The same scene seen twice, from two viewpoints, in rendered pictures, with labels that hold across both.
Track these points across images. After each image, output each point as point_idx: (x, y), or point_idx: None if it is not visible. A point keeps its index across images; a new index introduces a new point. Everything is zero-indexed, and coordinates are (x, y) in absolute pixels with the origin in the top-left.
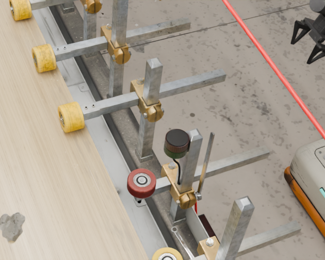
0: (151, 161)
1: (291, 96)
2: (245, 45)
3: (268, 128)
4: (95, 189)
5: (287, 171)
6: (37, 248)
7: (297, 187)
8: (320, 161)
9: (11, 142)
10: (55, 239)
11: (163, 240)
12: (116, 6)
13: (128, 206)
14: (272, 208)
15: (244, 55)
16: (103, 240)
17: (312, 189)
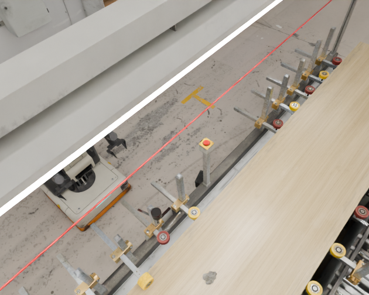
0: (134, 254)
1: (27, 245)
2: None
3: (52, 250)
4: (176, 253)
5: (83, 228)
6: (213, 260)
7: (91, 222)
8: (81, 210)
9: None
10: (205, 256)
11: None
12: (83, 274)
13: (156, 260)
14: None
15: None
16: (197, 237)
17: (94, 212)
